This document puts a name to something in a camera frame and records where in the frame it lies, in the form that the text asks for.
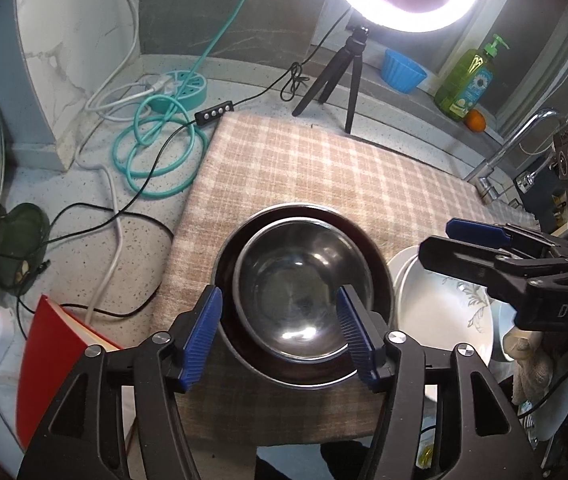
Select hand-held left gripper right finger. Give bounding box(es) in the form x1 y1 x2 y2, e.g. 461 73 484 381
336 285 539 480

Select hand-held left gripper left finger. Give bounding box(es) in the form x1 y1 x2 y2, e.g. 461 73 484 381
16 285 223 480

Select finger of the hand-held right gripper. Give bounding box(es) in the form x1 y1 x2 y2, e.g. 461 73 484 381
446 217 514 253
419 236 520 288

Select white plate with leaf print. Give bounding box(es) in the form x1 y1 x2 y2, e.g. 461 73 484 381
395 255 495 406

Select pale green bowl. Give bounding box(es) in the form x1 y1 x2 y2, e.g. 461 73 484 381
498 300 519 363

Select large stainless steel bowl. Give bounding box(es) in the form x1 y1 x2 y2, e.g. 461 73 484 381
210 203 395 390

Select red steel bowl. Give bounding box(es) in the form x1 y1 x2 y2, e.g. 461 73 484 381
232 217 375 363

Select person's right hand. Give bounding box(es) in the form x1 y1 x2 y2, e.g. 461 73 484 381
501 322 568 406

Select dark blue container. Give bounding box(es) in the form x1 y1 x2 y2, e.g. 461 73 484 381
516 172 568 233

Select chrome faucet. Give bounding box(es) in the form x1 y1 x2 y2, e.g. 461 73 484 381
464 108 562 201

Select green dish soap bottle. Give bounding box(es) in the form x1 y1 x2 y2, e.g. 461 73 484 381
434 34 509 122

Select red book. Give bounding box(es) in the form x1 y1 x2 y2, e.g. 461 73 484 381
15 295 125 453

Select blue fluted bowl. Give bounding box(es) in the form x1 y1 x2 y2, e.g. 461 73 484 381
381 49 428 94

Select beige checked cloth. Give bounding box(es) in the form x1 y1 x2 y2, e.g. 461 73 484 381
161 110 539 448

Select dark green object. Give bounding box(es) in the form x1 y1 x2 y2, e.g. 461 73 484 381
0 203 51 288

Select black tripod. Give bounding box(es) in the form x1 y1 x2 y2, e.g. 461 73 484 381
292 22 371 134

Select black inline remote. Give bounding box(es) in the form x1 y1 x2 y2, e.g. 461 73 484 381
194 101 237 126

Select round teal power strip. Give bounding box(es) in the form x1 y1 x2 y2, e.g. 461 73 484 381
144 71 208 113

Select black cable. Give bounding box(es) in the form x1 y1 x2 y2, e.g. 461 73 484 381
14 0 349 321

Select teal cable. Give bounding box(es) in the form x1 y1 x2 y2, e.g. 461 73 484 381
111 0 265 196

